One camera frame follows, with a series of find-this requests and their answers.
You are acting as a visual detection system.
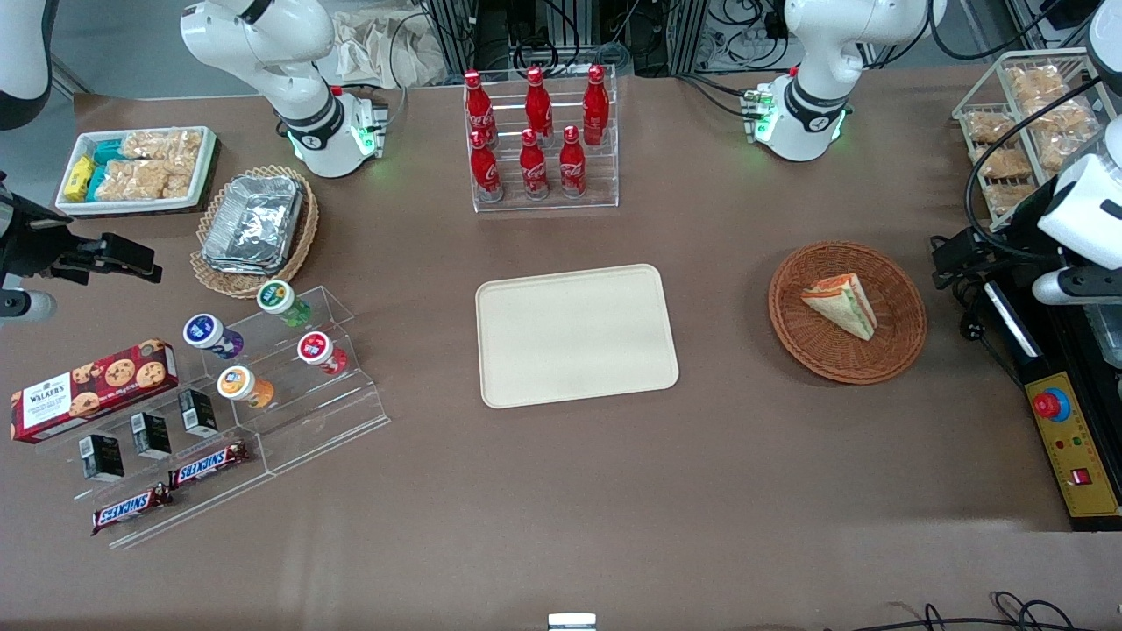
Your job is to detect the triangular sandwich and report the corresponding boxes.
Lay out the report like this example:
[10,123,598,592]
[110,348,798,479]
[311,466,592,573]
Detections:
[799,273,879,342]

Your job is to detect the white rectangular snack tray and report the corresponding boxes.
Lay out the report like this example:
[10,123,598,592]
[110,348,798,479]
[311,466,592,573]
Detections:
[54,125,219,216]

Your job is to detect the brown round wicker basket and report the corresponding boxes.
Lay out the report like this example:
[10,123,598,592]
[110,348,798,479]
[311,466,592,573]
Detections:
[768,241,928,386]

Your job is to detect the light oval wicker basket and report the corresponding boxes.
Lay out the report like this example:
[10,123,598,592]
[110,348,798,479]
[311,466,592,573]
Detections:
[190,165,320,301]

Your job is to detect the beige rectangular serving tray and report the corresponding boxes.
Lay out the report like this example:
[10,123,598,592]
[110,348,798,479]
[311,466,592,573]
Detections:
[474,263,681,410]

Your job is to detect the clear rice cracker packet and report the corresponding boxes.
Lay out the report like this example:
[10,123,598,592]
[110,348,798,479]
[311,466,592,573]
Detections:
[95,159,173,202]
[120,129,204,162]

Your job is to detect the yellow snack packet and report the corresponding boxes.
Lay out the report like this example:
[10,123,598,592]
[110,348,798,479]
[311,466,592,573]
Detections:
[63,155,96,203]

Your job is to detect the purple lidded cup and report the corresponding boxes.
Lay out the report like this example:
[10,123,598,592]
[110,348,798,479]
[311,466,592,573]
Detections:
[182,313,245,361]

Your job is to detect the clear container in machine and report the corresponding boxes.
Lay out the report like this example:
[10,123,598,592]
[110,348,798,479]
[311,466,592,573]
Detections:
[1085,302,1122,371]

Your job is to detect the black tabletop machine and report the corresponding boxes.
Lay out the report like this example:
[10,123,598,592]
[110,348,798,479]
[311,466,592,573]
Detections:
[980,263,1122,533]

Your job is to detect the stack of foil containers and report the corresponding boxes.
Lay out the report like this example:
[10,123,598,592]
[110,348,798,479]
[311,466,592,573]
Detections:
[201,174,306,277]

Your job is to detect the red Walkers cookie box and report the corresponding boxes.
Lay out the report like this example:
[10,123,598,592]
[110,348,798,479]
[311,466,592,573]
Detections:
[10,338,181,445]

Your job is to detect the green lidded cup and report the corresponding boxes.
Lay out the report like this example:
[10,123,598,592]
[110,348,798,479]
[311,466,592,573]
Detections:
[256,279,313,330]

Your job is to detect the orange lidded cup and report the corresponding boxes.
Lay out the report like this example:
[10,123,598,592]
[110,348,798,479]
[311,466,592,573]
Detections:
[217,365,276,411]

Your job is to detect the small black carton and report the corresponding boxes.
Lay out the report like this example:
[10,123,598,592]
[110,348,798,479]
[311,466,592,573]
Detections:
[131,411,174,461]
[79,434,126,483]
[177,388,219,439]

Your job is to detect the red lidded cup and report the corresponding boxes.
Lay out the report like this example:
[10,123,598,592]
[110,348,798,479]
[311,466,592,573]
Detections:
[296,330,350,377]

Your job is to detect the Snickers chocolate bar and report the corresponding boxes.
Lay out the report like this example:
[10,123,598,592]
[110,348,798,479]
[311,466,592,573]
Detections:
[91,482,174,537]
[167,440,251,490]

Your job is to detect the yellow emergency stop control box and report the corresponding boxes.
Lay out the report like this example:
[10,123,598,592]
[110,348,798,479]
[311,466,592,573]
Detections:
[1023,372,1122,532]

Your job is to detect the clear acrylic stepped riser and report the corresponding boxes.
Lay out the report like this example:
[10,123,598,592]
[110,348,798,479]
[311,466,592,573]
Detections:
[197,284,392,476]
[63,386,274,552]

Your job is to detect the crumpled beige cloth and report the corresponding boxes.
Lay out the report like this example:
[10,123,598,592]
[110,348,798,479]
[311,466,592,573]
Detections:
[331,7,450,90]

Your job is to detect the red cola bottle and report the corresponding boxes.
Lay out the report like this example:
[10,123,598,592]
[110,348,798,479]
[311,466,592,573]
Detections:
[469,130,505,203]
[558,125,588,200]
[582,64,611,147]
[524,67,555,141]
[463,70,499,146]
[519,128,550,202]

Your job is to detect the clear acrylic bottle rack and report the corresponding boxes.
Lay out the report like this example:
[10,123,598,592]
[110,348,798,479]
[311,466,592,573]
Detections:
[462,63,621,215]

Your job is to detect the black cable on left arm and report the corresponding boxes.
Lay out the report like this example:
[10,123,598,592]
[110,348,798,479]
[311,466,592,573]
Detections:
[963,74,1122,264]

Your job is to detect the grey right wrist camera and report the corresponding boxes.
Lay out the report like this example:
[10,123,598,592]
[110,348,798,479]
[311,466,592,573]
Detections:
[0,290,59,322]

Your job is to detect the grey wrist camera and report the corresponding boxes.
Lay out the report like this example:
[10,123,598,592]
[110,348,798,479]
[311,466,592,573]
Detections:
[0,290,59,322]
[1032,266,1122,307]

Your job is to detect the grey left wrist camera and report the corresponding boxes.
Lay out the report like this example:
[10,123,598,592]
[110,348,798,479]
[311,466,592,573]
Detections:
[1032,266,1122,307]

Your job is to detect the black power cable with plug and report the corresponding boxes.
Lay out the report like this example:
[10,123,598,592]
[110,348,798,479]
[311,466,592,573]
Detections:
[957,263,1028,388]

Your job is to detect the wire basket with pastries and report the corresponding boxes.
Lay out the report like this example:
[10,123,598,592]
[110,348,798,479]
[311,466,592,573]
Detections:
[952,48,1121,234]

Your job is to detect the black floor cables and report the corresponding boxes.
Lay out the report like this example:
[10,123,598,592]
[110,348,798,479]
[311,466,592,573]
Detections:
[837,591,1122,631]

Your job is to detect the black equipment rack with cables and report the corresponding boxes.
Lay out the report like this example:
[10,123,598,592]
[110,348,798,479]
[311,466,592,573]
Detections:
[419,0,790,80]

